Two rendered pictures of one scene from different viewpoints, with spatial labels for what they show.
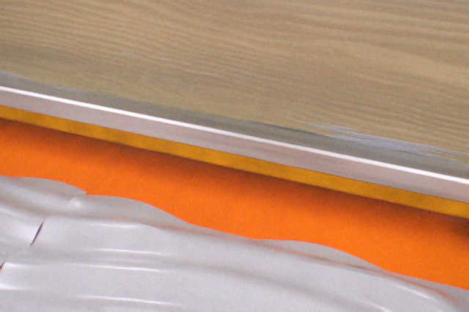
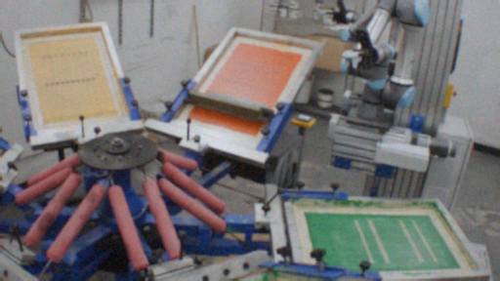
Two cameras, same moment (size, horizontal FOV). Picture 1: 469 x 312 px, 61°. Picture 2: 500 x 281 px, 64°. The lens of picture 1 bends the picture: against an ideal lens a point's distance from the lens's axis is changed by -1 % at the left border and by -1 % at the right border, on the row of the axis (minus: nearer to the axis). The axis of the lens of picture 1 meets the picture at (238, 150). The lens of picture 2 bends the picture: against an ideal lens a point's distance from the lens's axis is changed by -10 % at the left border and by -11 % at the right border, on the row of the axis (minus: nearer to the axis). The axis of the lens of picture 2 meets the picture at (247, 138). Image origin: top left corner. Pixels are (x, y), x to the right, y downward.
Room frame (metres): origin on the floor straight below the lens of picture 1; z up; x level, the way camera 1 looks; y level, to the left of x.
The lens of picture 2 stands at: (2.22, 0.27, 2.01)
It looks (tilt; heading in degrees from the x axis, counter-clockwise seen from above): 24 degrees down; 183
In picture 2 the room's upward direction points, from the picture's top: 5 degrees clockwise
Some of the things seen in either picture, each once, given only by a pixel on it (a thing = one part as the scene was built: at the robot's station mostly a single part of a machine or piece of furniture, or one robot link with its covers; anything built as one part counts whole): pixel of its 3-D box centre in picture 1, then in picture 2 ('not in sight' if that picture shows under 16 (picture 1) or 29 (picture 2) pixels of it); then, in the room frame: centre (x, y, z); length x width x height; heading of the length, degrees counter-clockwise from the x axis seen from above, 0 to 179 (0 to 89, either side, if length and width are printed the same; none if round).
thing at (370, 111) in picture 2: not in sight; (371, 107); (0.08, 0.79, 1.31); 0.15 x 0.15 x 0.10
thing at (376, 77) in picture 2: not in sight; (374, 74); (0.35, 0.71, 1.56); 0.11 x 0.08 x 0.11; 51
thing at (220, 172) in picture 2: not in sight; (206, 181); (0.27, -0.01, 0.89); 1.24 x 0.06 x 0.06; 156
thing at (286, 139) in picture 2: not in sight; (253, 140); (-0.18, 0.19, 0.95); 0.48 x 0.44 x 0.01; 156
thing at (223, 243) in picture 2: not in sight; (276, 249); (0.77, 0.35, 0.90); 1.24 x 0.06 x 0.06; 96
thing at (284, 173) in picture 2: not in sight; (277, 173); (-0.10, 0.35, 0.79); 0.46 x 0.09 x 0.33; 156
